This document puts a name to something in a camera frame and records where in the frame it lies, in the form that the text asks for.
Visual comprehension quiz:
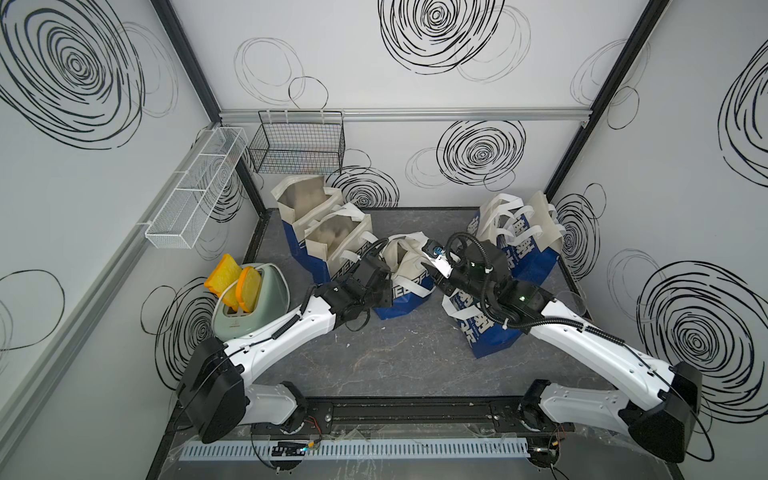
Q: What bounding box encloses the blue beige takeout bag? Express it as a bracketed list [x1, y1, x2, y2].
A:
[271, 175, 345, 268]
[442, 290, 523, 359]
[304, 203, 378, 284]
[467, 193, 525, 247]
[374, 232, 435, 320]
[497, 191, 566, 286]

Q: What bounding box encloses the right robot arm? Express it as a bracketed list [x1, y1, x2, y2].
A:
[421, 232, 702, 463]

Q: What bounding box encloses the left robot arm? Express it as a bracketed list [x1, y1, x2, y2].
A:
[176, 254, 392, 444]

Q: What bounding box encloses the clear plastic cup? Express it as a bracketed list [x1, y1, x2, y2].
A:
[555, 290, 587, 317]

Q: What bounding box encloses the mint green toaster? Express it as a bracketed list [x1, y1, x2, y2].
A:
[211, 263, 290, 341]

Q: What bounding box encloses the front yellow toast slice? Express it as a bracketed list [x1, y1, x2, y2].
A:
[235, 266, 262, 313]

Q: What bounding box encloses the yellow toast slice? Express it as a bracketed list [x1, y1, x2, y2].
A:
[204, 254, 242, 297]
[235, 266, 262, 313]

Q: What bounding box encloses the rear yellow toast slice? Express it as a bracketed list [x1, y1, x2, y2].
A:
[204, 254, 242, 297]

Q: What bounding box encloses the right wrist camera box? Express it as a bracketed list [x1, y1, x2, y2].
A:
[421, 238, 453, 279]

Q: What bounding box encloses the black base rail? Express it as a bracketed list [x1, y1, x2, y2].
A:
[173, 395, 652, 436]

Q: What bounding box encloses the black wire basket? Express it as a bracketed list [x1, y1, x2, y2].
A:
[248, 110, 346, 175]

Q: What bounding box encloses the slotted grey cable duct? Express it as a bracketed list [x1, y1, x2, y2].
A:
[179, 438, 530, 462]

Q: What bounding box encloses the white wire mesh shelf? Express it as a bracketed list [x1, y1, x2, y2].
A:
[145, 126, 247, 249]

